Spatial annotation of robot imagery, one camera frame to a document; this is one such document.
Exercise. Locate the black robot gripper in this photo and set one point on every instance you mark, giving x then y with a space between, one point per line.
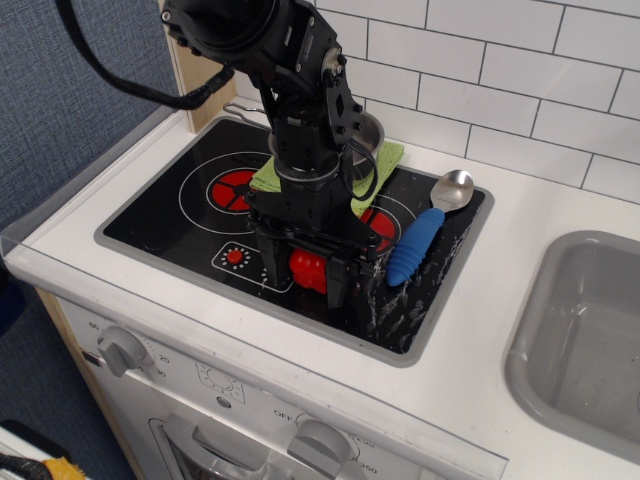
316 217

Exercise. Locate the red plastic bell pepper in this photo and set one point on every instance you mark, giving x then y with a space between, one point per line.
308 270

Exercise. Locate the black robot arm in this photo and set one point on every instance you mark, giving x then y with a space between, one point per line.
293 58

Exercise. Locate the silver metal pot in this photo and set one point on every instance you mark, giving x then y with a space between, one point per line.
370 135

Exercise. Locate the black toy stovetop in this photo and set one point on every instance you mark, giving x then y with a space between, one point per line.
190 220

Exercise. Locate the grey right oven knob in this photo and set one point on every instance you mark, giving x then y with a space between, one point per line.
320 447

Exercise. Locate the grey oven knob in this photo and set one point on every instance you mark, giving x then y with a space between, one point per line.
320 447
123 351

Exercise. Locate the white toy oven front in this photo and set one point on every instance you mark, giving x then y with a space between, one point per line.
184 419

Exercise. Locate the grey left oven knob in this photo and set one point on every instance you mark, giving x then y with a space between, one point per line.
123 351

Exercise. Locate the grey plastic sink basin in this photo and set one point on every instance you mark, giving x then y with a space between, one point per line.
573 365

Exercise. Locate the yellow object at corner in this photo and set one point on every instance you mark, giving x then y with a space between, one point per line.
62 469

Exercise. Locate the blue handled metal spoon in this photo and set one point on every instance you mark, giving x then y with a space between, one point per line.
452 191

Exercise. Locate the wooden side post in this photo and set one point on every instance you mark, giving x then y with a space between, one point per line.
190 73

